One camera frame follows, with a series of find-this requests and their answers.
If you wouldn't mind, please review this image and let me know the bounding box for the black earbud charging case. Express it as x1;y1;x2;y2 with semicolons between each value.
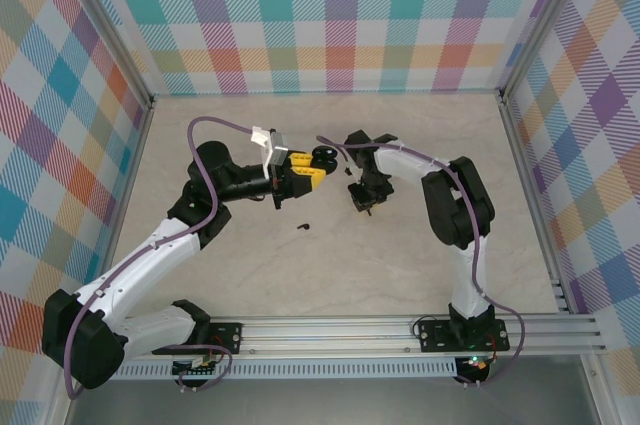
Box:
310;145;341;167

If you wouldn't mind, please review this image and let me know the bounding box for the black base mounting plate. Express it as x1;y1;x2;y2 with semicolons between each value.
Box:
417;318;511;354
164;322;244;356

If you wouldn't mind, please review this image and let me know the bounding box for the small controller circuit board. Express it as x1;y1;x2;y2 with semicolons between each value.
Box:
457;354;494;374
172;353;221;379

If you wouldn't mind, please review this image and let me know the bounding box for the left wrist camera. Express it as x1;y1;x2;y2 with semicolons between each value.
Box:
249;124;292;181

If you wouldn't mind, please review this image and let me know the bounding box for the purple cable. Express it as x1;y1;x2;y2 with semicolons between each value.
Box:
316;135;526;389
63;116;256;400

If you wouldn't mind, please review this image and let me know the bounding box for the aluminium side rail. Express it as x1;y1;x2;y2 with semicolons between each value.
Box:
87;97;157;321
498;94;574;316

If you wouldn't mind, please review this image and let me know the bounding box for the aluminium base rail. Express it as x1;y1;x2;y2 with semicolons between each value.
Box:
119;315;606;359

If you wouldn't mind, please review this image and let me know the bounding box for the slotted grey cable duct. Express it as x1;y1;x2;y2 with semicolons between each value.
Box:
117;357;459;380

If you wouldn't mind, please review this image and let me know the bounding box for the aluminium corner post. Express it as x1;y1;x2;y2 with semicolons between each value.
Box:
498;0;597;102
58;0;155;109

